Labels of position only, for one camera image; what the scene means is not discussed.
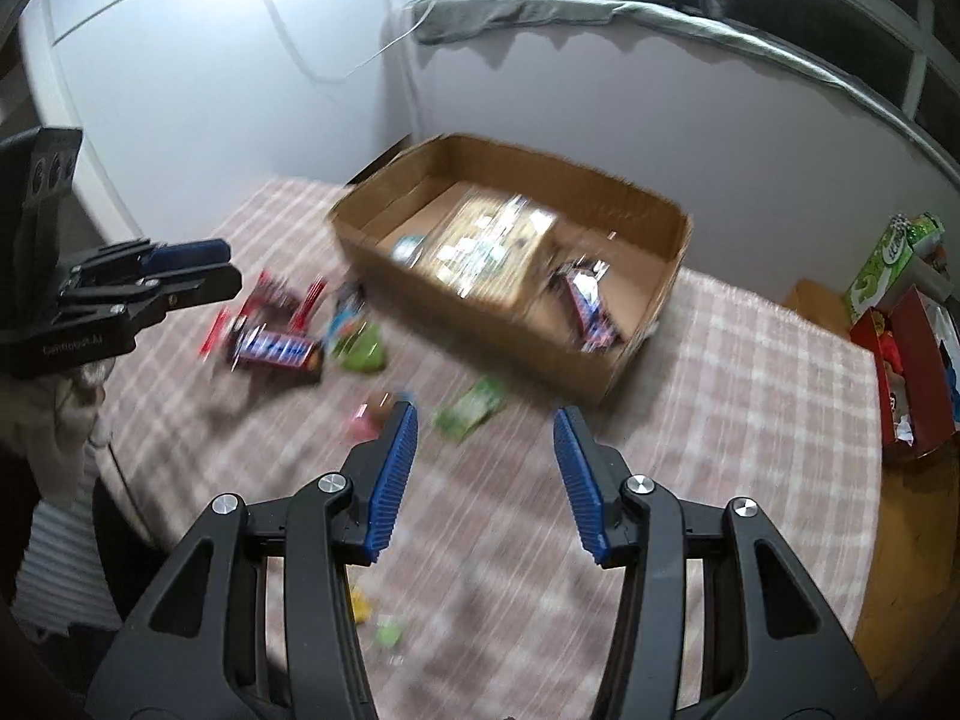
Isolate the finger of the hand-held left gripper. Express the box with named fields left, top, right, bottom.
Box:
left=56, top=266, right=245, bottom=323
left=71, top=238, right=233, bottom=286

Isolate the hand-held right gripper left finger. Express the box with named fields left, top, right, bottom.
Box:
left=86, top=399, right=421, bottom=720

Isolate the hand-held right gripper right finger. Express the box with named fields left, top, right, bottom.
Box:
left=551, top=405, right=878, bottom=720

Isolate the thin red snack packet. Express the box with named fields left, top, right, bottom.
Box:
left=199, top=307, right=230, bottom=357

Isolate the pink snack packet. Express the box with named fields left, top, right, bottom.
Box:
left=352, top=390, right=417, bottom=440

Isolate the brown chocolate bar packet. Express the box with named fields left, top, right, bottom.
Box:
left=229, top=322, right=327, bottom=383

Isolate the blue and red snack packet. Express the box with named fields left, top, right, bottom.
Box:
left=547, top=259, right=627, bottom=353

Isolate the large clear snack bag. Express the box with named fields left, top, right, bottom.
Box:
left=394, top=195, right=560, bottom=308

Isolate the cardboard box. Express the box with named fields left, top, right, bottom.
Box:
left=326, top=133, right=692, bottom=406

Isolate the person's left hand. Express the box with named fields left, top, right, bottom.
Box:
left=0, top=356, right=113, bottom=500

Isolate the pink plaid blanket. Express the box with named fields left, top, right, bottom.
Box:
left=97, top=178, right=893, bottom=720

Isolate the white wardrobe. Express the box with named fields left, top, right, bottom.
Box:
left=19, top=0, right=421, bottom=241

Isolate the wooden side table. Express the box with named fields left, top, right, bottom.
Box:
left=784, top=279, right=860, bottom=338

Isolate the white ribbed radiator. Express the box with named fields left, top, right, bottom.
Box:
left=15, top=499, right=125, bottom=627

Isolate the red box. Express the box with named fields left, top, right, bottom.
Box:
left=849, top=285, right=960, bottom=466

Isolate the green carton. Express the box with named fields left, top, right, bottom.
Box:
left=846, top=214, right=947, bottom=327

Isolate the white box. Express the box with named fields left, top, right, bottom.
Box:
left=911, top=240, right=960, bottom=301

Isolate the window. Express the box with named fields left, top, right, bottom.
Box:
left=457, top=0, right=960, bottom=188

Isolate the white cable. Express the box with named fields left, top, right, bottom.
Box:
left=255, top=0, right=466, bottom=81

